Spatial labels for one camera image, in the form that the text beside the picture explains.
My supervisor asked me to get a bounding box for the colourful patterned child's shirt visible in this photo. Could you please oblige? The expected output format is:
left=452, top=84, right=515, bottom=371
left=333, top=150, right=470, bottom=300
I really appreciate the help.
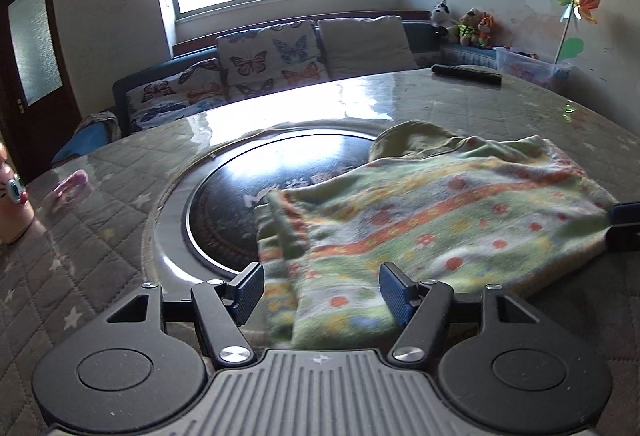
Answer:
left=254, top=121, right=615, bottom=349

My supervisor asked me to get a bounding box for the black round induction cooktop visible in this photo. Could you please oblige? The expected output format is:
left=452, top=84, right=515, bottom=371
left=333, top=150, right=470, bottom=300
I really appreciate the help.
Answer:
left=182, top=129, right=374, bottom=276

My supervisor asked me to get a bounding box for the clear plastic storage box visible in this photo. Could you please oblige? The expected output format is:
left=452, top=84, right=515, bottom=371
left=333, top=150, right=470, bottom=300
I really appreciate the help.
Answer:
left=494, top=46, right=572, bottom=90

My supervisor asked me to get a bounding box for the black remote control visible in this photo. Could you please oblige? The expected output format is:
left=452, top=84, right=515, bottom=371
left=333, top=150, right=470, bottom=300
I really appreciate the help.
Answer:
left=431, top=64, right=502, bottom=86

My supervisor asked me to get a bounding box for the flat butterfly print cushion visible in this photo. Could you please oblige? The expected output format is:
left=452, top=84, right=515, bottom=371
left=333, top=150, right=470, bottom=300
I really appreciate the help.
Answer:
left=126, top=58, right=229, bottom=132

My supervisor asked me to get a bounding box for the colourful paper pinwheel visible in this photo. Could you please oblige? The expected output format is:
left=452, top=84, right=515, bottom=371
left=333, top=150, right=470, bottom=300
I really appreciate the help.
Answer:
left=553, top=0, right=601, bottom=64

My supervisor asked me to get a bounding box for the blue grey cloth pile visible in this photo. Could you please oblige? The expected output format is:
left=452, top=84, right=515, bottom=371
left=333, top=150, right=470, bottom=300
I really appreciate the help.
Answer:
left=51, top=110, right=122, bottom=167

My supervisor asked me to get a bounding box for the upright butterfly print cushion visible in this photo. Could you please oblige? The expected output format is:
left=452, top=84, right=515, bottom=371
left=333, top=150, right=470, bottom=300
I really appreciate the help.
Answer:
left=217, top=19, right=330, bottom=102

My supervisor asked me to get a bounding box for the orange fox plush toy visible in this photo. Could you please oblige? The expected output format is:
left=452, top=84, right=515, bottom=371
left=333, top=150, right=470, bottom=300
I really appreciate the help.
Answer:
left=476, top=14, right=495, bottom=48

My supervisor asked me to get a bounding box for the pink cartoon face bottle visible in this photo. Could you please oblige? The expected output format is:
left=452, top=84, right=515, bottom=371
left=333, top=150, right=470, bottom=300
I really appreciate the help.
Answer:
left=0, top=145, right=35, bottom=245

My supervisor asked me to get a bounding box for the brown bear plush toy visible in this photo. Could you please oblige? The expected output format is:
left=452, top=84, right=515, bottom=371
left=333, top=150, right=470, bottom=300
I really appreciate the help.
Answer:
left=458, top=7, right=484, bottom=46

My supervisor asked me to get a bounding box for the dark blue sofa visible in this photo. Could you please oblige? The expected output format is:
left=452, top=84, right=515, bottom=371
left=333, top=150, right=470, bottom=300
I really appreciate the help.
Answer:
left=110, top=13, right=501, bottom=137

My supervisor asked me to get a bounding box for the plain beige cushion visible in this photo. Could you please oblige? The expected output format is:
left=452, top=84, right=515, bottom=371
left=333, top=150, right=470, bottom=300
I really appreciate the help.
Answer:
left=318, top=15, right=418, bottom=80

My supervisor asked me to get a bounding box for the black white plush toy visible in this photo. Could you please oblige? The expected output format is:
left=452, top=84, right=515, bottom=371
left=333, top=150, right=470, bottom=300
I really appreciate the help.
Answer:
left=431, top=0, right=456, bottom=39

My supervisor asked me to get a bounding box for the dark wooden glass door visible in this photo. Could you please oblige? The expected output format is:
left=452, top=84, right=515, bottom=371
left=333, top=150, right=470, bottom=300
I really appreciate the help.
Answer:
left=1, top=0, right=80, bottom=182

